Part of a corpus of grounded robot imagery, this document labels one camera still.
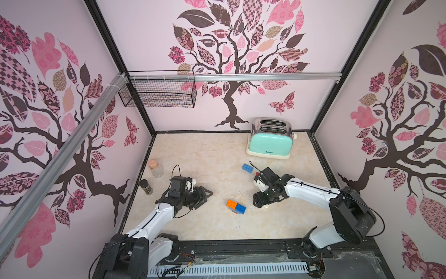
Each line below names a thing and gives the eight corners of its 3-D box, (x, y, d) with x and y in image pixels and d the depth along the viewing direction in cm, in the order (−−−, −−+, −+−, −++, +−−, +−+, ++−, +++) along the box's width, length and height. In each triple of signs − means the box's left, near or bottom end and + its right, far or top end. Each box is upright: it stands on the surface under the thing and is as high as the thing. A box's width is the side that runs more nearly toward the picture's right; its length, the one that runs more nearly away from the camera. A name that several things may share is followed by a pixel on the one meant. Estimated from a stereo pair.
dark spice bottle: (144, 195, 92) (137, 187, 85) (146, 187, 95) (140, 179, 88) (151, 195, 92) (145, 187, 85) (154, 187, 95) (148, 179, 88)
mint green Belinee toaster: (247, 159, 108) (250, 139, 93) (245, 138, 120) (248, 117, 105) (289, 159, 108) (298, 139, 93) (283, 138, 120) (290, 117, 105)
